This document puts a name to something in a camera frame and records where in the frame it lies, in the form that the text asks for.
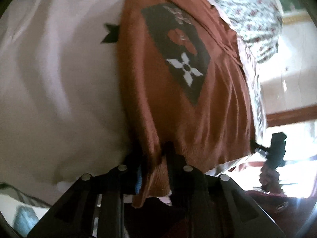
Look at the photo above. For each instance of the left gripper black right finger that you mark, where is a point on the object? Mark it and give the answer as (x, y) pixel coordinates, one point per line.
(214, 206)

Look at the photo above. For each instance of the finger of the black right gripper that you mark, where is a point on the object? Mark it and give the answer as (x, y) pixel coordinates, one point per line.
(255, 147)

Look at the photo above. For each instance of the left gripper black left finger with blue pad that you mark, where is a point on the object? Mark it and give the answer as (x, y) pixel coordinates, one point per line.
(92, 207)

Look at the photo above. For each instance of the rust orange knit sweater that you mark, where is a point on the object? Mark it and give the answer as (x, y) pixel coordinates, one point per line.
(182, 84)

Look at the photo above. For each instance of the person's right hand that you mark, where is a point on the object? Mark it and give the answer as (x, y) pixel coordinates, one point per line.
(269, 180)

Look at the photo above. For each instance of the brown wooden furniture edge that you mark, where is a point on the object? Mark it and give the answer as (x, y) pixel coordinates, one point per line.
(292, 116)

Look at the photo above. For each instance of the light blue floral pillow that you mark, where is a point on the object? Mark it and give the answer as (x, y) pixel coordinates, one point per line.
(26, 218)

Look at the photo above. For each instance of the pink star bed sheet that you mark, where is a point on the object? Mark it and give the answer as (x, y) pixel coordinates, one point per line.
(61, 107)

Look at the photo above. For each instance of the floral quilt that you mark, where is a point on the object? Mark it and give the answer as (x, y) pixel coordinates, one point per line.
(258, 24)

